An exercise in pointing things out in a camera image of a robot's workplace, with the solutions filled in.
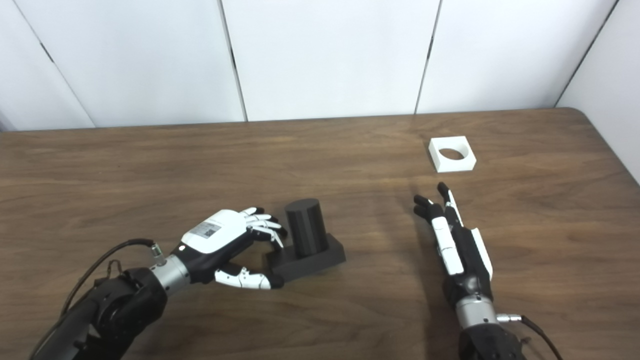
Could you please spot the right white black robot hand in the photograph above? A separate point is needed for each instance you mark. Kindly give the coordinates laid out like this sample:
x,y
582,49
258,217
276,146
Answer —
x,y
455,250

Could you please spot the white square piece with hole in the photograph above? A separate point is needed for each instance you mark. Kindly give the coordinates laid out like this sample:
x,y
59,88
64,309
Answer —
x,y
452,166

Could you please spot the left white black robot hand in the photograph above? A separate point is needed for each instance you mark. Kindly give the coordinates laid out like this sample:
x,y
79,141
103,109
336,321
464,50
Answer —
x,y
215,235

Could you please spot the black peg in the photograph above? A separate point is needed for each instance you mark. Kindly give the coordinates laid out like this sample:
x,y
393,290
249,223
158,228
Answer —
x,y
307,230

